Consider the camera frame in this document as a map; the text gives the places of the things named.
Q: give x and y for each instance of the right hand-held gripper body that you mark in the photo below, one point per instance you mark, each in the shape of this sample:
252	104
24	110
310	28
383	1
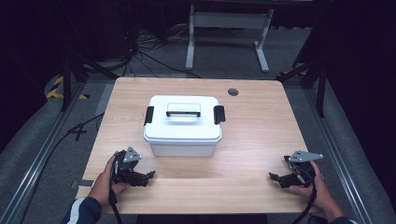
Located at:
300	172

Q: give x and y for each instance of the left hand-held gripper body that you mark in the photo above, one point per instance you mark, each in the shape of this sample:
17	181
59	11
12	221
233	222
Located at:
129	168

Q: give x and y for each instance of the white storage box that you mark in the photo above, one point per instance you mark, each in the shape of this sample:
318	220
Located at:
183	148

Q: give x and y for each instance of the black box latch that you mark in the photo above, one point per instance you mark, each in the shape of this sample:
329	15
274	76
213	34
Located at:
149	115
219	114

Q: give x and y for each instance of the white box lid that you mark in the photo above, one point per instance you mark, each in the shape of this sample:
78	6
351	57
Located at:
183	119

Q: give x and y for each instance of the person's right hand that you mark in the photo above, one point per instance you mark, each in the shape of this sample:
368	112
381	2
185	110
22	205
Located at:
317	189

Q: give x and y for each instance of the person's left hand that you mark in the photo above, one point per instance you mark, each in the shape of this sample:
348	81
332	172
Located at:
104	183

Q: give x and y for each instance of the black tripod stand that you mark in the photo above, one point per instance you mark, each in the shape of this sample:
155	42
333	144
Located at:
77	68
311	77

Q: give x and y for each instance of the yellow black hazard tape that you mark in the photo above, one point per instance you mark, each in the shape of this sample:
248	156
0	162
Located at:
60	90

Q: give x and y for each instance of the aluminium floor rail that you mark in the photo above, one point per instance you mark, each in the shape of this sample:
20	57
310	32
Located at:
339	158
40	158

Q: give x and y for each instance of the white metal table frame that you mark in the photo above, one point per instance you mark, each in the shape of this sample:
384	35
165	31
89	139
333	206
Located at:
229	34

